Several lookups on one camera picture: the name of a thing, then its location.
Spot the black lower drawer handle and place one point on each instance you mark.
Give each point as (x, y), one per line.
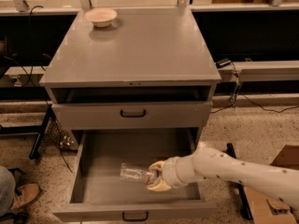
(135, 217)

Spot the black drawer handle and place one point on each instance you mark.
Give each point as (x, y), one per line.
(133, 114)
(135, 217)

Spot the small black device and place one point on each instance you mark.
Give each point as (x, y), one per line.
(222, 63)

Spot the black table leg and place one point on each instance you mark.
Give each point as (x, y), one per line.
(34, 154)

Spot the clear plastic water bottle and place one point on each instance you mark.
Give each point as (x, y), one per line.
(139, 174)

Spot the white bowl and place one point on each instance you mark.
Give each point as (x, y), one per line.
(101, 17)

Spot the blue jeans leg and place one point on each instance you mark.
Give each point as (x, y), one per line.
(7, 190)

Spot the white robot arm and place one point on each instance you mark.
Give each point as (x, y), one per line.
(281, 184)

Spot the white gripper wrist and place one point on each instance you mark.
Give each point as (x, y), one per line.
(170, 174)

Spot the grey drawer cabinet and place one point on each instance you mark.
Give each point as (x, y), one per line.
(147, 55)

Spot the black upper drawer handle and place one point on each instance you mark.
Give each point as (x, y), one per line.
(133, 114)

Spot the cardboard box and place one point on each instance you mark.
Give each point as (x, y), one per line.
(266, 210)

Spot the open grey bottom drawer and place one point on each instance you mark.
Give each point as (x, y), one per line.
(98, 194)

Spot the black metal floor bar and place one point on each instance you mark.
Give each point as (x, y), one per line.
(245, 210)

